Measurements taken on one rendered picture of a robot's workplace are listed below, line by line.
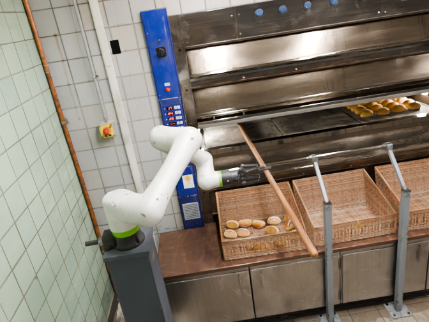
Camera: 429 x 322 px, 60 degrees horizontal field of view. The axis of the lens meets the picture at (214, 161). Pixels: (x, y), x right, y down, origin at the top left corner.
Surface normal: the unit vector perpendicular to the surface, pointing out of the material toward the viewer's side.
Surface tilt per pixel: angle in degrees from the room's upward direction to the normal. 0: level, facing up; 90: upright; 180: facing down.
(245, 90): 70
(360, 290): 91
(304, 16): 90
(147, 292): 90
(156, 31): 90
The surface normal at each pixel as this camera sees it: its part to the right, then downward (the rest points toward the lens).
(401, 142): 0.02, 0.04
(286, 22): 0.07, 0.38
